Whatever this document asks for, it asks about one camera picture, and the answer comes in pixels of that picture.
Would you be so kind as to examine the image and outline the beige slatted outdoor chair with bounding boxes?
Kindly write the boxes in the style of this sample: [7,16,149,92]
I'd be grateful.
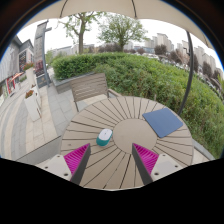
[69,72,123,113]

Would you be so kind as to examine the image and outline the white and teal computer mouse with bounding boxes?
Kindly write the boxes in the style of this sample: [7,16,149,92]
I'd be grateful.
[96,128,114,147]

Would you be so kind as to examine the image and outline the round bushy tree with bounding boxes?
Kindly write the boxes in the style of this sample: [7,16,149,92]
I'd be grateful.
[97,13,148,53]

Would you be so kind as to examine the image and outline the tall grey sign pillar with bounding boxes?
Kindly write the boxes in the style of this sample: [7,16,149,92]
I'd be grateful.
[33,20,54,89]

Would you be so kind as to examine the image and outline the tall thin-trunked tree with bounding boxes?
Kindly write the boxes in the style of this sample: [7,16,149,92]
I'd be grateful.
[58,11,106,55]

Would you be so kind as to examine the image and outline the white planter box with flowers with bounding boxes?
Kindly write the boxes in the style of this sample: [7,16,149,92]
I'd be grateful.
[23,88,43,122]
[22,62,37,90]

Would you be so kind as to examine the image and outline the curved dark umbrella pole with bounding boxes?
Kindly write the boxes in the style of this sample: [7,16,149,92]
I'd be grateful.
[177,31,195,116]

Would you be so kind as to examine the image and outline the beige patio umbrella canopy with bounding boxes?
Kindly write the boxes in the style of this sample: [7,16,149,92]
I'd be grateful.
[19,0,214,50]

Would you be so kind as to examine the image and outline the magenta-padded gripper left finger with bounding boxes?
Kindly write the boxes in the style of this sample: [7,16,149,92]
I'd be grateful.
[42,143,92,186]

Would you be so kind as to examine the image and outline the grey storefront building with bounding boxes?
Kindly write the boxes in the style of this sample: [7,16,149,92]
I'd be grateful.
[0,35,35,98]

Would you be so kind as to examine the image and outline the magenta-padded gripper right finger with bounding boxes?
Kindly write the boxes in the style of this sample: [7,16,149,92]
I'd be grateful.
[131,142,184,186]

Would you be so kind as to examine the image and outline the blue rectangular mouse pad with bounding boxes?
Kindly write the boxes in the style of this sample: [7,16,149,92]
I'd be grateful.
[142,107,184,139]

